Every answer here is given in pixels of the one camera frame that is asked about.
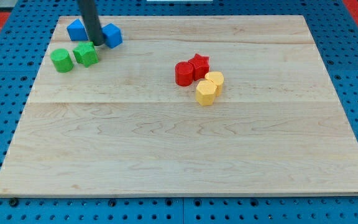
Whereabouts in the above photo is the green star block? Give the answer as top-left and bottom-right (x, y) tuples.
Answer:
(73, 42), (99, 68)

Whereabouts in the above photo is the light wooden board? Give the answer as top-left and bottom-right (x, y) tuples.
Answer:
(0, 16), (358, 198)

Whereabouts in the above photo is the red star block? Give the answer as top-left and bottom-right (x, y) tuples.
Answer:
(188, 54), (209, 81)

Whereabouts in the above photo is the yellow hexagon block front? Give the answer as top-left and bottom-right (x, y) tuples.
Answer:
(195, 80), (217, 106)

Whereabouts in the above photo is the yellow hexagon block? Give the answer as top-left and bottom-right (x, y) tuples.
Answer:
(204, 71), (224, 96)
(195, 80), (217, 106)

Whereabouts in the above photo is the red cylinder block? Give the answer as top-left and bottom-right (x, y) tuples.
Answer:
(175, 62), (194, 86)

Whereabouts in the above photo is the yellow hexagon block rear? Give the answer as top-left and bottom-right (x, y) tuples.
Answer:
(204, 71), (224, 96)

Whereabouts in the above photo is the blue cube block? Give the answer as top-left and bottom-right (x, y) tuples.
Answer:
(102, 23), (122, 49)

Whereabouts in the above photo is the green cylinder block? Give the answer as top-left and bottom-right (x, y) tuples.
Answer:
(50, 49), (74, 73)

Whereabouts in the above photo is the blue pentagon block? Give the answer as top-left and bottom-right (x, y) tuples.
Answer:
(67, 19), (88, 41)

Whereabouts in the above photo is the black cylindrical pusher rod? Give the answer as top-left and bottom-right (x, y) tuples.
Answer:
(77, 0), (104, 46)

